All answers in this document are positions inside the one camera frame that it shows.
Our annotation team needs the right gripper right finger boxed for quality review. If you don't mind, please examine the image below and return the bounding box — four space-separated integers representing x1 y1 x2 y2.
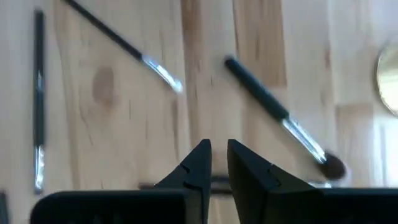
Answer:
228 139 398 224

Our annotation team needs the flat-ferrule black makeup brush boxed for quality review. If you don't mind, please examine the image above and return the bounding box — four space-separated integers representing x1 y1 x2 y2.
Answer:
63 0 184 94

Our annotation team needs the gold wire brush cup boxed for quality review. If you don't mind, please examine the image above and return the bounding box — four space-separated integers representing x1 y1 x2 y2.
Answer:
374 39 398 118

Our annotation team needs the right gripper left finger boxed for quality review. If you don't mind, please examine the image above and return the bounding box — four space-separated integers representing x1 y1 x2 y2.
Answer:
29 139 213 224

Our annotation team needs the long black eyeshadow brush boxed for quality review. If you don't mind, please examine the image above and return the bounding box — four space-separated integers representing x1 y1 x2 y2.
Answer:
32 9 47 195

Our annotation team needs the medium round-head makeup brush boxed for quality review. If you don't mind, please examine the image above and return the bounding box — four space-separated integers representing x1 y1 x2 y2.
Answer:
223 55 348 182

